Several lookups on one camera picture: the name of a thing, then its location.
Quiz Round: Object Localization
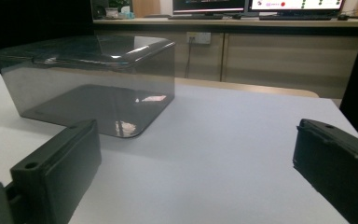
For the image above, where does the light wooden counter top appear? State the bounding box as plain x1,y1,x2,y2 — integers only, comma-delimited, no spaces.
92,17,358,30

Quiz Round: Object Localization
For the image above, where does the teal tissue pack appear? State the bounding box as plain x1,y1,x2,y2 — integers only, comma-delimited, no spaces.
119,5,136,20

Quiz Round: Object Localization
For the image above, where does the green potted plant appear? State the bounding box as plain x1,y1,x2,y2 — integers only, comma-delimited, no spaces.
104,0,132,20

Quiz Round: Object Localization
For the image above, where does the smoky transparent plastic box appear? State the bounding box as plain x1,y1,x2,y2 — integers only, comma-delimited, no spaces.
0,35,177,140

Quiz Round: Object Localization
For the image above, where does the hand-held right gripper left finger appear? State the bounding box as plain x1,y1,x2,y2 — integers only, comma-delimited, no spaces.
9,119,103,224

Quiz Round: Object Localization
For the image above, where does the black power cable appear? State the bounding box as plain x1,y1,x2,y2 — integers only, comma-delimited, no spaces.
184,38,194,79

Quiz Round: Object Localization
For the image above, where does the brown wooden board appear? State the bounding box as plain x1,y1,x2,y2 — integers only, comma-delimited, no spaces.
132,0,162,19

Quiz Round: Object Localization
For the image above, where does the black keyboard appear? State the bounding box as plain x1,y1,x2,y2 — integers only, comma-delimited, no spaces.
167,14,226,21
258,15,334,21

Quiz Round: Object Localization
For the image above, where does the bright screen monitor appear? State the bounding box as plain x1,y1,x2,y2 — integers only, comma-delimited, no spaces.
247,0,346,14

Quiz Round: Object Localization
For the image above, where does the beige cabinet front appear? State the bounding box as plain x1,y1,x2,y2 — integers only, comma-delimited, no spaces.
94,29,358,100

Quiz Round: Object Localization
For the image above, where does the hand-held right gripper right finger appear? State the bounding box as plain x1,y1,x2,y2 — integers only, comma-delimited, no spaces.
293,118,358,224

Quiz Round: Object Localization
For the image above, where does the white wall socket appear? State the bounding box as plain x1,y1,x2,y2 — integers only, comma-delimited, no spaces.
186,31,213,46

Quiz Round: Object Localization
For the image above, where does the dark screen monitor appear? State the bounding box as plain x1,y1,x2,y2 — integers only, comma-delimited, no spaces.
172,0,248,16

